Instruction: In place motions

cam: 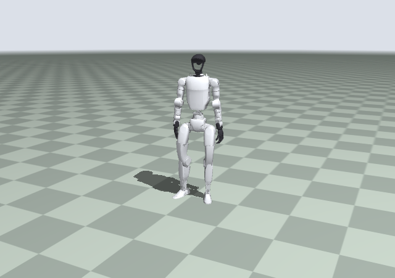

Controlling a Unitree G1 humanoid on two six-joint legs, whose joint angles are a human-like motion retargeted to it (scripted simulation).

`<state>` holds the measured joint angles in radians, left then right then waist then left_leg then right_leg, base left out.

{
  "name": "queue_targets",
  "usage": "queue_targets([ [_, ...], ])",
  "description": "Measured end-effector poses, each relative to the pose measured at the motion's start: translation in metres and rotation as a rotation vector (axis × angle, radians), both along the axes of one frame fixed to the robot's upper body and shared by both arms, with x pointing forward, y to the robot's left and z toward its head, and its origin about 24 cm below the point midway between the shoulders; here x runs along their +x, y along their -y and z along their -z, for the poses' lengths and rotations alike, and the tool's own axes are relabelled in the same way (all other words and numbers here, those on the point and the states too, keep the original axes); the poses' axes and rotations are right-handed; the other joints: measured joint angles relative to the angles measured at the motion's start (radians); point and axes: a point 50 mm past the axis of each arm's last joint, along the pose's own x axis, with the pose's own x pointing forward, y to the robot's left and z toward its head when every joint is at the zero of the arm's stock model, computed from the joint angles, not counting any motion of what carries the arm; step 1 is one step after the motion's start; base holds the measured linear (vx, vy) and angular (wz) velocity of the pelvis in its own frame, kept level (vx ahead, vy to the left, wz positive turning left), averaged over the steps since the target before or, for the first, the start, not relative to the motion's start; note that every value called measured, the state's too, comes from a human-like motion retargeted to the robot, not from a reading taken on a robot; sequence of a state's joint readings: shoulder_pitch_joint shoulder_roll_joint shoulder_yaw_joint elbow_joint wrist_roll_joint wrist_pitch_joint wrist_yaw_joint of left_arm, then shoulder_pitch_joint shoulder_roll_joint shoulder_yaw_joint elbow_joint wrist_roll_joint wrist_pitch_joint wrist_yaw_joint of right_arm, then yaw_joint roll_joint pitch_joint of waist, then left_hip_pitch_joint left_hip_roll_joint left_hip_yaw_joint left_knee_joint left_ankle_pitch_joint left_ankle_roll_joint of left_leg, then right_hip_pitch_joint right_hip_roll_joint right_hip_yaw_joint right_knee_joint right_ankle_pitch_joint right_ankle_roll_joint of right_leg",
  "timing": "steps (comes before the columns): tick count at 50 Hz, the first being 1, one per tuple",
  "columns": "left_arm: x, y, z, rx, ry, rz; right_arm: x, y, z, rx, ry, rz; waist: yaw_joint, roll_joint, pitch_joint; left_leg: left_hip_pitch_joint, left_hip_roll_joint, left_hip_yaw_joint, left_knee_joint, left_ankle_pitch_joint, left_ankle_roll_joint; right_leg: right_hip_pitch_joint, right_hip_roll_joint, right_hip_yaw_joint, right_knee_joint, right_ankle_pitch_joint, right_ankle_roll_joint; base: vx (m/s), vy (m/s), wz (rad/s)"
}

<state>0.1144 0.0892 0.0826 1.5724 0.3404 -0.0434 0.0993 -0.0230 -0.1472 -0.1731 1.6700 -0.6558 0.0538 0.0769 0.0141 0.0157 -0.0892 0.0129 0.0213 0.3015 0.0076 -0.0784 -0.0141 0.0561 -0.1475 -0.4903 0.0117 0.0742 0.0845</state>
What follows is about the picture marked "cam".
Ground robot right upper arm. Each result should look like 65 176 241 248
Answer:
174 77 187 107

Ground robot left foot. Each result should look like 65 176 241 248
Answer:
204 192 212 204

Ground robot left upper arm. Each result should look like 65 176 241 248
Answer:
209 78 220 108

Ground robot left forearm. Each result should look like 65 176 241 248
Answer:
214 101 223 127

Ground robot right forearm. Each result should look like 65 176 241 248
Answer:
173 101 182 124

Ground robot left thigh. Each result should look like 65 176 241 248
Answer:
204 123 216 167

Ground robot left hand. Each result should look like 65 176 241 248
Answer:
216 123 223 144

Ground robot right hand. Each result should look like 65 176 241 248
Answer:
173 121 179 139

